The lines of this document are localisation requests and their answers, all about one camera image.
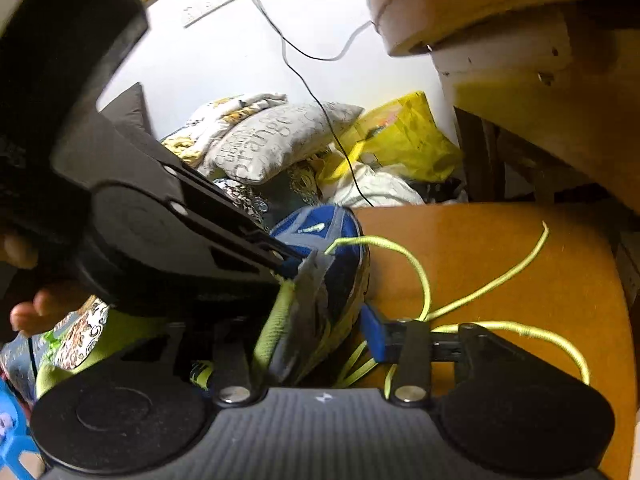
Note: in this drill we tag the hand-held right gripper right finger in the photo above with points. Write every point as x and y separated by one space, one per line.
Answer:
377 335

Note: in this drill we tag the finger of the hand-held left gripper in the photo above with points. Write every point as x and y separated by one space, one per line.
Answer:
240 240

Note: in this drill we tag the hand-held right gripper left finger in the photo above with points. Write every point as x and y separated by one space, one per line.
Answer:
232 360

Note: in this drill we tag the blue running shoe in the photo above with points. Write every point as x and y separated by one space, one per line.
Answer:
345 260

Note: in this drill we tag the neon yellow shoelace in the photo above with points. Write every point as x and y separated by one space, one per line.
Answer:
380 243

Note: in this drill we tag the person's left hand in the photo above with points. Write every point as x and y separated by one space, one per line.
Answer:
45 305

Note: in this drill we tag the dark grey cushion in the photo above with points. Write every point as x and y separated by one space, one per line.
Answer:
130 110

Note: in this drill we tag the grey printed pillow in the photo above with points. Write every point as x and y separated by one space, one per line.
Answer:
280 140

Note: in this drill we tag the small wooden table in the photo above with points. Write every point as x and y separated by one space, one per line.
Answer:
475 240

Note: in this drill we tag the dark cloth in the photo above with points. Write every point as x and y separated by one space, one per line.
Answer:
442 190

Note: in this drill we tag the yellow plastic bag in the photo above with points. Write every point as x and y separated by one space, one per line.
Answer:
415 135

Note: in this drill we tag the wooden chair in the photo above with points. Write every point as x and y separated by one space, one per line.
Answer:
525 170

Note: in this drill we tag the blue plastic stool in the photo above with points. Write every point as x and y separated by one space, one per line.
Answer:
12 435

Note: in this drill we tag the round wooden dining table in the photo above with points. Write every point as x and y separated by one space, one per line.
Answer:
525 95

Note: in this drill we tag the white wall socket strip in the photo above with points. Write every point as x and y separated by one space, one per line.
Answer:
210 7

